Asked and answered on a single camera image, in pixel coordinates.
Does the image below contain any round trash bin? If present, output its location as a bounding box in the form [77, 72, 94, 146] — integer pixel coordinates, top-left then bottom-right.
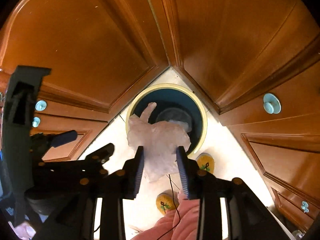
[126, 83, 207, 155]

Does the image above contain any left wooden cabinet door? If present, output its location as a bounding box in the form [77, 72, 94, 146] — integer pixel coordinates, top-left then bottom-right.
[1, 0, 169, 114]

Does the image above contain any yellow slipper lower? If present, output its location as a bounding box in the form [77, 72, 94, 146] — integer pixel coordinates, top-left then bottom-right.
[156, 192, 179, 215]

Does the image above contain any yellow slipper near bin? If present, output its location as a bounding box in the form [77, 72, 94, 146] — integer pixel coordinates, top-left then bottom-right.
[196, 153, 215, 174]

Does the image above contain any round blue cabinet knob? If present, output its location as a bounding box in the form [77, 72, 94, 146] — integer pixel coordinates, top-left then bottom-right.
[263, 93, 281, 114]

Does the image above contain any wooden cabinet door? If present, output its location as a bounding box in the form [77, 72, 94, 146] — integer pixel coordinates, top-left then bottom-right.
[1, 0, 169, 114]
[148, 0, 319, 113]

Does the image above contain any pink trouser leg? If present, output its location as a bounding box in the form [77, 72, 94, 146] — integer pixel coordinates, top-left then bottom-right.
[133, 190, 200, 240]

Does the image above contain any thin black cable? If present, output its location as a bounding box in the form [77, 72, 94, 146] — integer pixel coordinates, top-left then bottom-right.
[150, 173, 182, 240]

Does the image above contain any right wooden cabinet door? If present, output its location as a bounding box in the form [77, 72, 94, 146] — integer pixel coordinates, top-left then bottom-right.
[148, 0, 319, 113]

